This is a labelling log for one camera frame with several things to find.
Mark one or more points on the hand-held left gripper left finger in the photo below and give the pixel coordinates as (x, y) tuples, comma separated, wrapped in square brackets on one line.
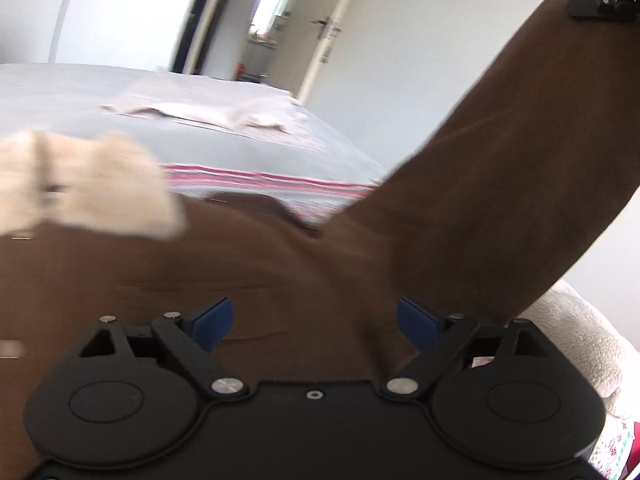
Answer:
[(216, 319)]

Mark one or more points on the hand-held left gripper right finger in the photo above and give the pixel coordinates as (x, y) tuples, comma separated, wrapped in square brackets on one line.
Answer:
[(415, 321)]

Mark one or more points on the bed with blue striped sheet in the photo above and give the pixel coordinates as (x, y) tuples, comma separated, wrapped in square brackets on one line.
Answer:
[(250, 155)]

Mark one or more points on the cream fleece blanket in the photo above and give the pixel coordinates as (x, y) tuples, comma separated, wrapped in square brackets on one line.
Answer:
[(585, 330)]

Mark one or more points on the cream fuzzy cloth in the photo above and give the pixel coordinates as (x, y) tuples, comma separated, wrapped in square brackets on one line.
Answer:
[(100, 185)]

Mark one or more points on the beige cloth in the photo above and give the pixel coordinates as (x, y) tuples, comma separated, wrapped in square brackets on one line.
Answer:
[(210, 110)]

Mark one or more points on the white floral cloth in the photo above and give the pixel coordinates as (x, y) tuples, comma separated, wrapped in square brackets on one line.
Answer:
[(617, 447)]

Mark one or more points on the white door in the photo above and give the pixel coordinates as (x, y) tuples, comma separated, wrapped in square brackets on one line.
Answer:
[(332, 5)]

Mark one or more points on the white wardrobe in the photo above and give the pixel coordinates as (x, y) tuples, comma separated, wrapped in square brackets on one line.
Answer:
[(100, 15)]

